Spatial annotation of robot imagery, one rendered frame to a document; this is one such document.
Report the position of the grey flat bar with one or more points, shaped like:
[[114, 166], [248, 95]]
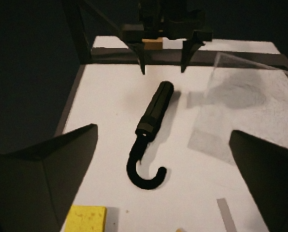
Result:
[[226, 215]]

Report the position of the black umbrella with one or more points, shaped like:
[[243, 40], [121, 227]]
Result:
[[146, 131]]

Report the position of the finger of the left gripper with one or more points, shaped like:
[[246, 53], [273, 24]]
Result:
[[140, 49], [188, 50]]

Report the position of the yellow sponge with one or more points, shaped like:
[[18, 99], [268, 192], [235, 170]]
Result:
[[83, 218]]

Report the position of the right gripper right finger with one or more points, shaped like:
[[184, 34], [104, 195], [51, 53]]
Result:
[[263, 166]]

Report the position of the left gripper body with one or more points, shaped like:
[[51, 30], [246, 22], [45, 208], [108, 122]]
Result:
[[134, 32]]

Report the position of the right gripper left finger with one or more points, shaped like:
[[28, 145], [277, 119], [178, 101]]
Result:
[[39, 184]]

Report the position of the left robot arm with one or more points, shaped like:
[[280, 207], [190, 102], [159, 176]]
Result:
[[177, 23]]

